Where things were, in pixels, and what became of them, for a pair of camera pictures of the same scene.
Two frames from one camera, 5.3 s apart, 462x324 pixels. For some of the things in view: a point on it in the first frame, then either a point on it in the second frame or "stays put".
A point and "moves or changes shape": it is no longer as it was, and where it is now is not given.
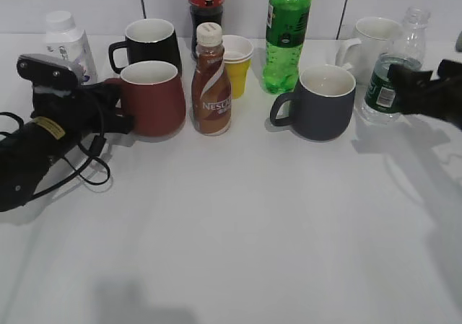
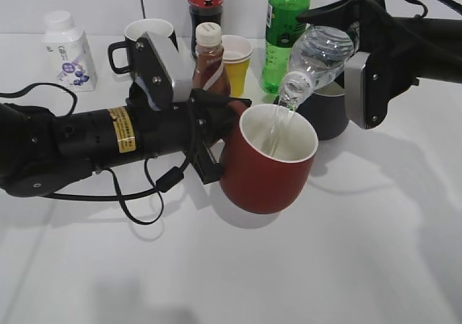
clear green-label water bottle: x=380 y=104 moves or changes shape
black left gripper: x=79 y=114 → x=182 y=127
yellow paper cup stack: x=238 y=51 stays put
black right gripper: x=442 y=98 → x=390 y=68
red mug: x=151 y=93 moves or changes shape
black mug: x=148 y=40 stays put
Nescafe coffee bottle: x=211 y=103 stays put
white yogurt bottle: x=67 y=43 stays put
